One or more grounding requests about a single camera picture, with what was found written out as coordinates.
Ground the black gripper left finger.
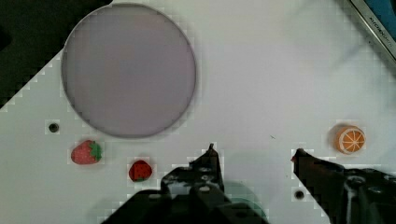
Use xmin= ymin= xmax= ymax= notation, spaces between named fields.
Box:
xmin=101 ymin=145 xmax=269 ymax=224

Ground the light red toy strawberry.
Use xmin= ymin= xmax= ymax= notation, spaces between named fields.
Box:
xmin=71 ymin=140 xmax=102 ymax=165

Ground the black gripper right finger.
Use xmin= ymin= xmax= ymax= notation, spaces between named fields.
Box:
xmin=291 ymin=148 xmax=396 ymax=224

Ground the round lilac plate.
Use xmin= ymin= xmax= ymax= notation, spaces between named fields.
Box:
xmin=61 ymin=4 xmax=197 ymax=138

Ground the dark red toy strawberry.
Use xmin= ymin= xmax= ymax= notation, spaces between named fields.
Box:
xmin=128 ymin=160 xmax=153 ymax=182

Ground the silver toaster oven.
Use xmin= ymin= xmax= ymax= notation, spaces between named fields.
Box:
xmin=346 ymin=0 xmax=396 ymax=63

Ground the toy orange half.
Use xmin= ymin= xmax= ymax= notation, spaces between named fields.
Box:
xmin=333 ymin=126 xmax=366 ymax=154

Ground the teal green cup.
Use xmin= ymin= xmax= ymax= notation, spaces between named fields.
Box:
xmin=224 ymin=181 xmax=267 ymax=219

